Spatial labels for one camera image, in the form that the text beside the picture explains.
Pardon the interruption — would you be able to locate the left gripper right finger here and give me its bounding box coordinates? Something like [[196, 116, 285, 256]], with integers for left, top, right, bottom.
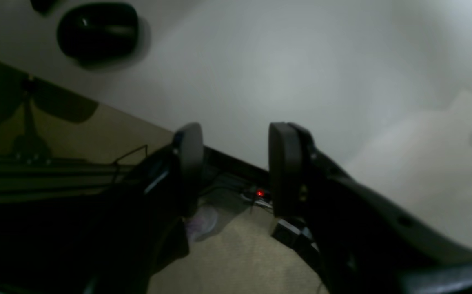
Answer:
[[268, 122, 472, 294]]

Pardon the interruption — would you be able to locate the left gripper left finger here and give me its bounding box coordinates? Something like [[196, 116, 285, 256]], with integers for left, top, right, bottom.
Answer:
[[77, 122, 204, 294]]

